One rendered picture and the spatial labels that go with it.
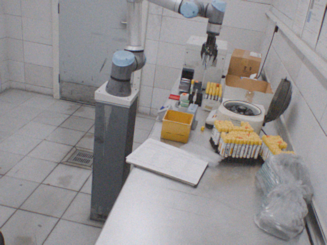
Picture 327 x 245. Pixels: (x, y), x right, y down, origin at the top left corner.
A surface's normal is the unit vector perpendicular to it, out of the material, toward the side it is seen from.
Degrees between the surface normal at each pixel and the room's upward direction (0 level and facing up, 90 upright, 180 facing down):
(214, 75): 90
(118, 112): 90
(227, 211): 0
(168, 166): 0
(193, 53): 90
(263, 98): 92
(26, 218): 0
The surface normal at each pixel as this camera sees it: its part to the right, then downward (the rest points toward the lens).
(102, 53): -0.18, 0.40
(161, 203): 0.14, -0.89
